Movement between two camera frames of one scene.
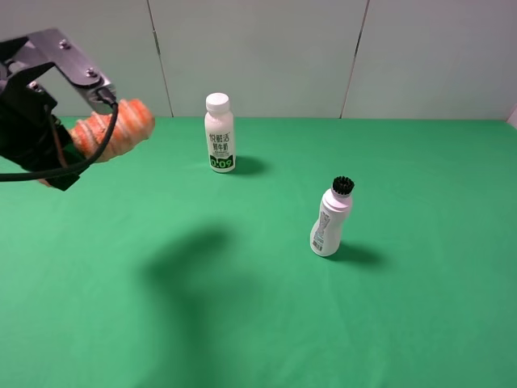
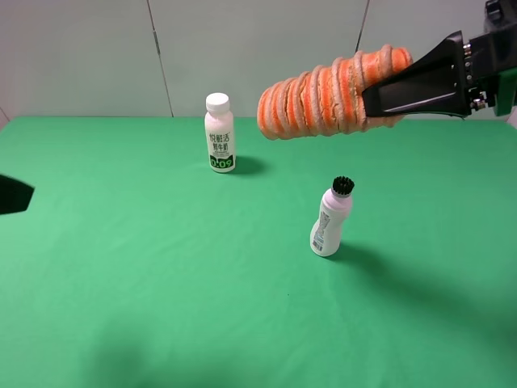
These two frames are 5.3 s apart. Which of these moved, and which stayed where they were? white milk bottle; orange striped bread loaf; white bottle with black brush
Moved: orange striped bread loaf
Stayed: white bottle with black brush; white milk bottle
